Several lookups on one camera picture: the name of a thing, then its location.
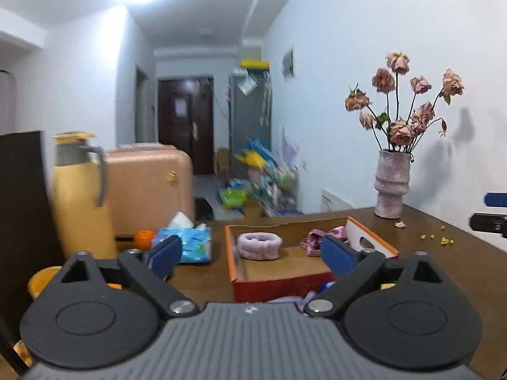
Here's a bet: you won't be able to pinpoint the dark brown panel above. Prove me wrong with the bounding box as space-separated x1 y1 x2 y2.
0 130 66 335

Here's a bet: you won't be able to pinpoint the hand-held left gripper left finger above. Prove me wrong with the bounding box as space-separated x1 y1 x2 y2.
59 235 199 318

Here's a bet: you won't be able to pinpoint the grey side door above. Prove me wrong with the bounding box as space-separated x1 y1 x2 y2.
135 65 150 144

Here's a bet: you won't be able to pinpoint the black bag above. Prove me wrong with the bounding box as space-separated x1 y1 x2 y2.
194 197 215 221

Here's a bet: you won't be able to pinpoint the orange fruit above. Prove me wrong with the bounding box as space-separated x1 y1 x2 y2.
134 230 156 251

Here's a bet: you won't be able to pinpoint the papers on refrigerator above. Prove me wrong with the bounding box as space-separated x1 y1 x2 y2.
237 72 258 96

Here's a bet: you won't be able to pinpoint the dark brown entrance door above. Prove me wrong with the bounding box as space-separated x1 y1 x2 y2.
158 77 215 175

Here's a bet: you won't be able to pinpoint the yellow plastic bowl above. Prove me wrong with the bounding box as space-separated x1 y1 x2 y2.
27 266 64 300

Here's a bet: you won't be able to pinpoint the textured pink vase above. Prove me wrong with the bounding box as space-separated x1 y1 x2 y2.
374 149 413 219

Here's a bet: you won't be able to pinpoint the dried pink roses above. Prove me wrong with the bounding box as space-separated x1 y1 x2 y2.
345 51 465 163

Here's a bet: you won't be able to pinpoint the pink satin bow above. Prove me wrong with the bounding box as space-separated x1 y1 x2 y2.
300 226 349 257

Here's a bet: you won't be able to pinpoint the scattered yellow crumbs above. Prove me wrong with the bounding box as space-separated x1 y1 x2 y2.
420 225 454 245

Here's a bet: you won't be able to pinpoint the fluffy purple headband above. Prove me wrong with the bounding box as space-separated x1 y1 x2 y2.
236 232 283 261

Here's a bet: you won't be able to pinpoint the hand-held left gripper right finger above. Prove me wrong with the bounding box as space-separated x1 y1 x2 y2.
303 234 444 319

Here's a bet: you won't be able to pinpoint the pink suitcase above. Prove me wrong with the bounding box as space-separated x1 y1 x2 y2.
105 144 196 239

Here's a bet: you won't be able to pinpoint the orange and white cardboard box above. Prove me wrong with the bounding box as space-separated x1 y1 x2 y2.
225 216 400 303

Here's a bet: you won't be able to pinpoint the small brown cardboard box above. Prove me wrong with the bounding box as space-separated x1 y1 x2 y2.
242 198 262 218

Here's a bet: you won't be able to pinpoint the grey refrigerator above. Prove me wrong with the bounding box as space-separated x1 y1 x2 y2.
228 69 272 179

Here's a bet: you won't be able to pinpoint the pile of colourful packets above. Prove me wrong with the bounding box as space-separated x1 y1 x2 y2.
217 138 298 218

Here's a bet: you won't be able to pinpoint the yellow thermos jug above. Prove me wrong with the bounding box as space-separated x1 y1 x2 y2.
51 131 118 260

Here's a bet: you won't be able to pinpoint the blue tissue pack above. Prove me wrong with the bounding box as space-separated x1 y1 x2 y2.
152 212 212 265

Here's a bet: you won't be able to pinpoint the white flat panel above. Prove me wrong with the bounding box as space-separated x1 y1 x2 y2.
321 189 353 211

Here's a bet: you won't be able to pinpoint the purple wall decoration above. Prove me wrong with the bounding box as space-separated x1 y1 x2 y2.
282 127 300 167

